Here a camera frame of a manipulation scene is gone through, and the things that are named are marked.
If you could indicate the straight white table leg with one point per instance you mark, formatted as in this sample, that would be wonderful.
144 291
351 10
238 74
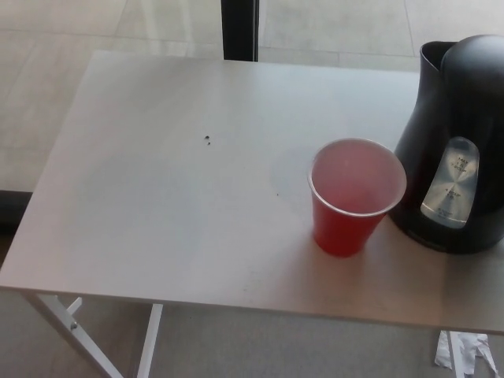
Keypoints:
150 338

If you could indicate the black electric kettle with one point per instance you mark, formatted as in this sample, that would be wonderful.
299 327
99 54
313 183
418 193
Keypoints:
433 106

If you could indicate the black window frame post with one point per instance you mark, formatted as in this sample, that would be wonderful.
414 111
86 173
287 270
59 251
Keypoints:
240 27

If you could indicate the slanted white table leg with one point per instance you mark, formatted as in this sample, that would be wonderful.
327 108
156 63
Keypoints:
61 330

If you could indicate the red plastic cup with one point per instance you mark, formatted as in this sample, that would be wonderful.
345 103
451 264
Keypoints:
340 232

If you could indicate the crumpled white paper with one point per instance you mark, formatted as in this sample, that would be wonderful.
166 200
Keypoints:
470 350

